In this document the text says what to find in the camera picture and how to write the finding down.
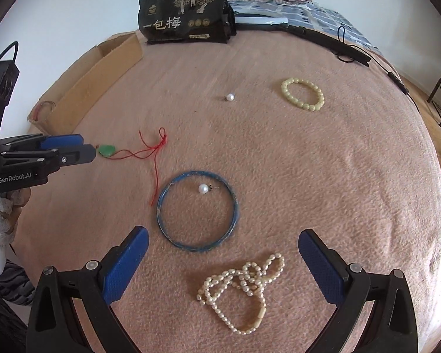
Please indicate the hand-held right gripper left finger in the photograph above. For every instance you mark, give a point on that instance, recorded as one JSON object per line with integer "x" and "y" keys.
{"x": 126, "y": 264}

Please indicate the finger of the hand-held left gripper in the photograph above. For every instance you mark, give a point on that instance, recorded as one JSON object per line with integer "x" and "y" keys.
{"x": 77, "y": 156}
{"x": 64, "y": 141}

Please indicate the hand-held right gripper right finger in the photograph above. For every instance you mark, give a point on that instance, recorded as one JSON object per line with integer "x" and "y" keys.
{"x": 321, "y": 268}

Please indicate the person's left forearm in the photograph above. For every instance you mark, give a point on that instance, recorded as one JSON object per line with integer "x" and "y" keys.
{"x": 11, "y": 283}

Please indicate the person's left hand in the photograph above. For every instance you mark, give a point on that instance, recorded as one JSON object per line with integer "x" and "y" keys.
{"x": 20, "y": 200}

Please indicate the cardboard box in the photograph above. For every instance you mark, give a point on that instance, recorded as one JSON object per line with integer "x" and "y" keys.
{"x": 81, "y": 84}

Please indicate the blue bangle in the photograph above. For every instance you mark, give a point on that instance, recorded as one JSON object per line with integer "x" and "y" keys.
{"x": 161, "y": 200}

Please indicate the pink fleece blanket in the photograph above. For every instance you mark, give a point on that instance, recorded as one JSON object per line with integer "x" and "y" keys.
{"x": 297, "y": 176}

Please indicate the pearl stud earring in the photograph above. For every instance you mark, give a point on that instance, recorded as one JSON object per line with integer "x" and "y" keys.
{"x": 230, "y": 97}
{"x": 204, "y": 189}

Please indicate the black snack bag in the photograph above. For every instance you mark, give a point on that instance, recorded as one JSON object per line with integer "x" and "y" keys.
{"x": 183, "y": 11}

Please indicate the white and blue flat object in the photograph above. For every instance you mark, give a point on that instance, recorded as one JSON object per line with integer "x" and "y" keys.
{"x": 259, "y": 18}

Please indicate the grey patterned bedsheet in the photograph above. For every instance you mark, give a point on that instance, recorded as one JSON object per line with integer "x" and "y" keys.
{"x": 327, "y": 16}

